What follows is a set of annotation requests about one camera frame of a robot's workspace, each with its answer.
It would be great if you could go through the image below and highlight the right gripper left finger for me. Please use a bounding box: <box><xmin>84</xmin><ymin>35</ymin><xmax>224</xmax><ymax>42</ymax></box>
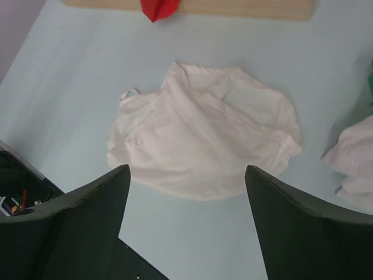
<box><xmin>1</xmin><ymin>165</ymin><xmax>131</xmax><ymax>279</ymax></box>

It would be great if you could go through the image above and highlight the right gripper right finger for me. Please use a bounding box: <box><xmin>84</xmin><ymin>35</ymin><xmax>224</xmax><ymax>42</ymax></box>
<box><xmin>245</xmin><ymin>166</ymin><xmax>372</xmax><ymax>279</ymax></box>

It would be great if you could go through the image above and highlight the white tank top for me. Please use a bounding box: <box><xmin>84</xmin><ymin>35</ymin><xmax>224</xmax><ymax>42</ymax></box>
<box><xmin>107</xmin><ymin>62</ymin><xmax>302</xmax><ymax>201</ymax></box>

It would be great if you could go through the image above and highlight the red tank top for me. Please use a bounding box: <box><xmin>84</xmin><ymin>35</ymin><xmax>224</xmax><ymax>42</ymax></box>
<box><xmin>140</xmin><ymin>0</ymin><xmax>181</xmax><ymax>23</ymax></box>

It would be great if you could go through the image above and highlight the white printed shirt pile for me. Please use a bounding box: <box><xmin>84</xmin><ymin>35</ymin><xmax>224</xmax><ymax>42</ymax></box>
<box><xmin>323</xmin><ymin>116</ymin><xmax>372</xmax><ymax>213</ymax></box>

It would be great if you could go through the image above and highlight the green plastic bin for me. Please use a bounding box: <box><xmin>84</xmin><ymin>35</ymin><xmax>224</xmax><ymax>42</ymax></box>
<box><xmin>363</xmin><ymin>60</ymin><xmax>372</xmax><ymax>108</ymax></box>

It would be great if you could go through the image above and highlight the wooden clothes rack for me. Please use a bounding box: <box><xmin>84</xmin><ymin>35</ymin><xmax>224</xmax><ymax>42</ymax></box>
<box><xmin>63</xmin><ymin>1</ymin><xmax>315</xmax><ymax>22</ymax></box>

